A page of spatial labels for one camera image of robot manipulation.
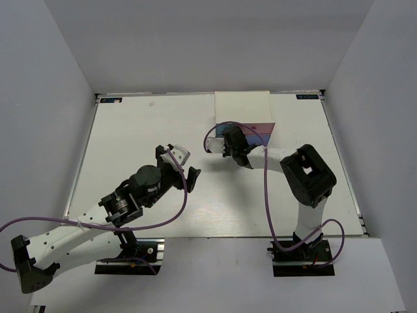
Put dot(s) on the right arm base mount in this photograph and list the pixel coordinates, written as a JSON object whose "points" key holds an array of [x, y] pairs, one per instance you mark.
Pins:
{"points": [[298, 264]]}

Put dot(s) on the small blue drawer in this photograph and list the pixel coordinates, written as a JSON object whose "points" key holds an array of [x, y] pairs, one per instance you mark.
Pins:
{"points": [[220, 127]]}

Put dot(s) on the pink drawer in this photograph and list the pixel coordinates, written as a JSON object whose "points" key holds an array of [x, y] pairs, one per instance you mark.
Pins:
{"points": [[260, 128]]}

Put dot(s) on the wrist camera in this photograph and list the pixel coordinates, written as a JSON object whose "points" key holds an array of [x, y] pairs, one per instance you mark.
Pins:
{"points": [[176, 156], [215, 145]]}

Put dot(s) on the left table corner label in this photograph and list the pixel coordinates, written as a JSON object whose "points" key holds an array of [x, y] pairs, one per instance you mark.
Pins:
{"points": [[111, 100]]}

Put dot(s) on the table corner label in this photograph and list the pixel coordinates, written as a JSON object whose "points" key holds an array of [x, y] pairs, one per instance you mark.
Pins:
{"points": [[307, 97], [111, 100]]}

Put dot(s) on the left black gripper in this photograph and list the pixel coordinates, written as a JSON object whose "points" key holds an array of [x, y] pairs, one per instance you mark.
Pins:
{"points": [[180, 183]]}

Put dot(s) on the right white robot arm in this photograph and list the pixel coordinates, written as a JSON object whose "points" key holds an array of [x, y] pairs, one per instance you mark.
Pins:
{"points": [[309, 177]]}

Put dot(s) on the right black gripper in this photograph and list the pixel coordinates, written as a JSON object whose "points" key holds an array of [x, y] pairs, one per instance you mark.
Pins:
{"points": [[227, 150]]}

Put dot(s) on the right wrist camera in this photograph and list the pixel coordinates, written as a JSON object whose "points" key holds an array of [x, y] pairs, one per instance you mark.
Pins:
{"points": [[215, 145]]}

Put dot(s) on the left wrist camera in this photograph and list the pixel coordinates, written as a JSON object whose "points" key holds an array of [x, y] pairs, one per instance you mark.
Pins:
{"points": [[176, 156]]}

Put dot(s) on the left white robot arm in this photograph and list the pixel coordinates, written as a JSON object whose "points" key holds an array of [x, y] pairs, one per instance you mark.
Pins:
{"points": [[101, 232]]}

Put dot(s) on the right table corner label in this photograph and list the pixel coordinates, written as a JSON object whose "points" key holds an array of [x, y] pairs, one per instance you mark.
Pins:
{"points": [[307, 97]]}

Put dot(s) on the white drawer cabinet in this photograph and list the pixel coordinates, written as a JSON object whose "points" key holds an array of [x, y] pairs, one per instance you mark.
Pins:
{"points": [[252, 107]]}

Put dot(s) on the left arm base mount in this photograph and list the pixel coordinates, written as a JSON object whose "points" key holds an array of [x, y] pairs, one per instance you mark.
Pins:
{"points": [[135, 256]]}

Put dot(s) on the large blue-violet drawer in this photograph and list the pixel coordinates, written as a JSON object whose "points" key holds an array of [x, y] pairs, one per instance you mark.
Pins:
{"points": [[254, 139]]}

